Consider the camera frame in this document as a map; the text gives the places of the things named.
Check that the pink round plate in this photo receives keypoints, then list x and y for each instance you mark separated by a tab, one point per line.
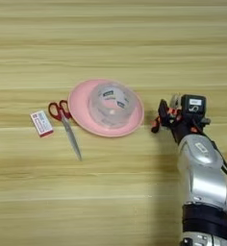
78	105

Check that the clear packing tape roll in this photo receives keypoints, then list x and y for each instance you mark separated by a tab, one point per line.
110	107

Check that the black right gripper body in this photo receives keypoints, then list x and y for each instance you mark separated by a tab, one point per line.
184	128

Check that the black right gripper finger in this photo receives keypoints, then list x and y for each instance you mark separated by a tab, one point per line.
164	113
205	121

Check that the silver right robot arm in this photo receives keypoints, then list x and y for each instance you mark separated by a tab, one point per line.
202	179

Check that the white and red eraser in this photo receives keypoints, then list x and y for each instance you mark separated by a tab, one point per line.
41	123

